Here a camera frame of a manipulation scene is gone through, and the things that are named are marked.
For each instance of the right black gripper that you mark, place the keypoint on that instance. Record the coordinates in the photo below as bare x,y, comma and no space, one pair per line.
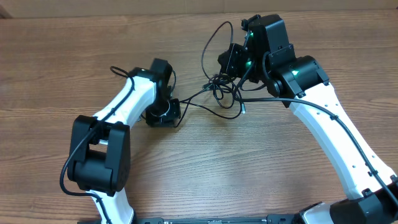
232,60

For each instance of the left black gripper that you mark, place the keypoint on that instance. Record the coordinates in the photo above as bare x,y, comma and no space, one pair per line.
170,122

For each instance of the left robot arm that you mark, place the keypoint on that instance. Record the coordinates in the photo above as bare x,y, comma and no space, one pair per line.
100,149

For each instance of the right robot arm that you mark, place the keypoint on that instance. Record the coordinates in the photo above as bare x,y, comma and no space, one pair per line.
301,84

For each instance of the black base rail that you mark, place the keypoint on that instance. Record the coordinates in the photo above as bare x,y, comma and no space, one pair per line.
270,219

